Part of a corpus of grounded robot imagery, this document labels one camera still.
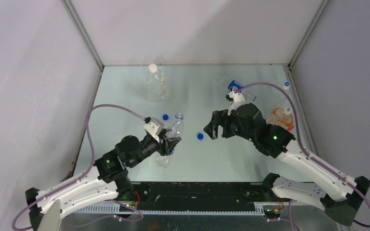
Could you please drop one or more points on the white bottle cap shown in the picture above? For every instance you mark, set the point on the white bottle cap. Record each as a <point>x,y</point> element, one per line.
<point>286,85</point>
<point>152,68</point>
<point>287,111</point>

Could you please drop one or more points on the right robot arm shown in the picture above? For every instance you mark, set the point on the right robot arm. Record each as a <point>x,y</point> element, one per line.
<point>340,196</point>

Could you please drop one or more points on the right controller board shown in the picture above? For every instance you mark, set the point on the right controller board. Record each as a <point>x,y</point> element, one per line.
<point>272,214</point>

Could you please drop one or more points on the cream label clear bottle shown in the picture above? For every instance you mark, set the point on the cream label clear bottle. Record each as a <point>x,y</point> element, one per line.
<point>156,86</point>

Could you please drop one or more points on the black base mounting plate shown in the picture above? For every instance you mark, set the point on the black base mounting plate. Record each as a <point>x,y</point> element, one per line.
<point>198,196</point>

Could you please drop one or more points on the orange label plastic bottle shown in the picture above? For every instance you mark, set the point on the orange label plastic bottle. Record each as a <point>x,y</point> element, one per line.
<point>277,117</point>

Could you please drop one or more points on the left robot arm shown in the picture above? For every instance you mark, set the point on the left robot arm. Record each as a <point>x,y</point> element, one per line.
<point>107,179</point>

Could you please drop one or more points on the controller board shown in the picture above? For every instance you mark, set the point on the controller board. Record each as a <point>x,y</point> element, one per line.
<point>127,208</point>
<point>272,214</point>

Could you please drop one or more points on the left controller board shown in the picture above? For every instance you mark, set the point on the left controller board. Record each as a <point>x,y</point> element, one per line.
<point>127,208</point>

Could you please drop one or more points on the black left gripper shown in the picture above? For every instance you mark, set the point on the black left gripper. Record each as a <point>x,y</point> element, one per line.
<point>168,146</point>

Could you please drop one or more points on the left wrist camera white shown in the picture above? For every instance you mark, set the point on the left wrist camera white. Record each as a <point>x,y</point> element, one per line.
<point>153,127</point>

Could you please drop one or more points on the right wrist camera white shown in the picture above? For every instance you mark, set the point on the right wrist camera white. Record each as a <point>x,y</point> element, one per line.
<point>235,99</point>

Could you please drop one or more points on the grey aluminium frame rail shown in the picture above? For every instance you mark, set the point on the grey aluminium frame rail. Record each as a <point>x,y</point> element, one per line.
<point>305,131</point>

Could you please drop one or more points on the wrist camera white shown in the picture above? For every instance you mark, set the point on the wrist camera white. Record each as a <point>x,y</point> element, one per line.
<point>235,99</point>
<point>153,127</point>

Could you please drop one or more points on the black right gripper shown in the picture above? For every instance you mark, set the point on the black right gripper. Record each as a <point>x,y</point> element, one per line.
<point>211,128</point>

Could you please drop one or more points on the white slotted cable duct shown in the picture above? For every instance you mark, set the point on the white slotted cable duct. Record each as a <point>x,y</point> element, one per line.
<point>115,209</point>

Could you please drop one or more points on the clear unlabelled plastic bottle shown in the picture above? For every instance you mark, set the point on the clear unlabelled plastic bottle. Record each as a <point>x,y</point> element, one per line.
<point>280,98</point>

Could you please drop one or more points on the Pepsi bottle blue label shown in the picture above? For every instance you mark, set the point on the Pepsi bottle blue label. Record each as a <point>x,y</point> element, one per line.
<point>247,93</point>

